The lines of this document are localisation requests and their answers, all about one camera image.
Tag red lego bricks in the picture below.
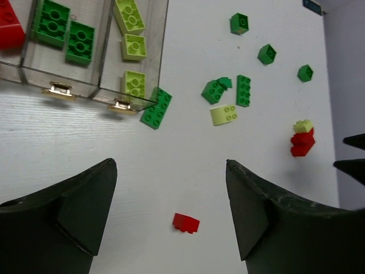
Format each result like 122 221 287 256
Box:
290 127 315 157

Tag small red lego brick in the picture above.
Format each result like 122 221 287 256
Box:
172 213 200 234

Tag blue table label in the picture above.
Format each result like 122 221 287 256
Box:
302 0 323 16

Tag green 2x4 lego brick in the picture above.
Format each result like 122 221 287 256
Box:
140 87 172 130

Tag smoky clear left container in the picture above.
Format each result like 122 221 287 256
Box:
1 0 37 84

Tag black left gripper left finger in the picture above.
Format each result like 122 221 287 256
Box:
1 158 117 273

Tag lime small lego brick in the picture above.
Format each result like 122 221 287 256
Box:
293 119 313 134

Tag green 2x2 lego brick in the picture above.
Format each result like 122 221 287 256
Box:
201 80 224 104

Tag red rounded lego brick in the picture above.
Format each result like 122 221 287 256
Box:
0 0 25 50

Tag lime rounded lego brick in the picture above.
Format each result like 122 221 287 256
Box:
210 105 237 126

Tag green 2x3 lego brick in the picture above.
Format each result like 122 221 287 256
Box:
236 75 251 107
34 1 71 49

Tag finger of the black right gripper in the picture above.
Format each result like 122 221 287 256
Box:
333 159 365 180
343 133 365 150

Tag smoky clear middle container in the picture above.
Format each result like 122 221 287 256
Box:
22 1 112 99

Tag green square lego brick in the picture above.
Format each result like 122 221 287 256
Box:
297 65 314 83
257 44 277 65
230 13 249 35

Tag green curved lego brick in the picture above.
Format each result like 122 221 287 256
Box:
217 77 233 90

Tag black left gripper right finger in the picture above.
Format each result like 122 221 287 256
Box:
226 160 364 273

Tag green rounded lego brick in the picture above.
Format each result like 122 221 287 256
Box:
65 21 95 66

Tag lime 2x3 lego brick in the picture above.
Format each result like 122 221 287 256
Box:
113 0 145 35

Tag lime 2x2 lego brick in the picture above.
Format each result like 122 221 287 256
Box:
121 34 147 61
121 70 146 102

